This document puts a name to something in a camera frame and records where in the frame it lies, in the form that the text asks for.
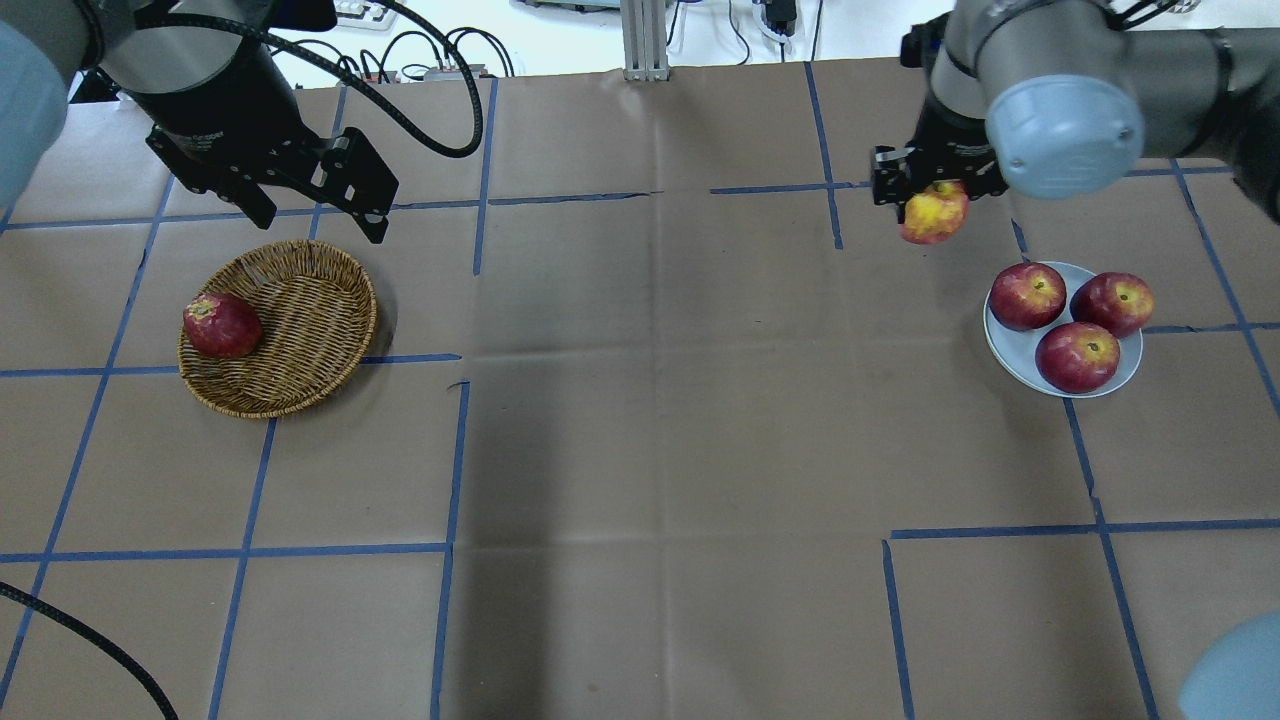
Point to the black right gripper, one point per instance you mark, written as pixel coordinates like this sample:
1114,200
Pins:
948,137

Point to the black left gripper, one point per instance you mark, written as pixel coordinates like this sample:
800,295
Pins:
212,118

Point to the red yellow apple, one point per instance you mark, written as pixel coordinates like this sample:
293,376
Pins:
936,214

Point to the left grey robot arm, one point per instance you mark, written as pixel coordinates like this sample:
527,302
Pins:
144,47

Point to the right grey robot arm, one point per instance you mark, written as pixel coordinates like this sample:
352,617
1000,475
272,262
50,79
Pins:
1054,99

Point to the woven wicker basket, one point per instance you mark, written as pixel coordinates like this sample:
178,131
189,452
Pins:
319,311

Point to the dark red apple in basket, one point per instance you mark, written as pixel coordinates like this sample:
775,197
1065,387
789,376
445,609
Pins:
222,325

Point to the red apple on plate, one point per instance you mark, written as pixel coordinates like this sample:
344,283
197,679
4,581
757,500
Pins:
1028,296

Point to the light blue plate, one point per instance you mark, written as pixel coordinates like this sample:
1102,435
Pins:
1014,351

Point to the red apple plate far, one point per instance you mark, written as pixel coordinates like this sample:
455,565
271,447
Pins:
1120,302

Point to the red apple plate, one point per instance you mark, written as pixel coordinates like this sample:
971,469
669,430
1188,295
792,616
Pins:
1120,302
1078,357

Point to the red apple plate front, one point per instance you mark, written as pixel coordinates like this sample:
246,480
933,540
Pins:
1078,357

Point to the white keyboard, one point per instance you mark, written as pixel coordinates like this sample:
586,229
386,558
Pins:
365,16

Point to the aluminium profile post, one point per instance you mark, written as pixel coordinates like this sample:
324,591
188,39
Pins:
644,28

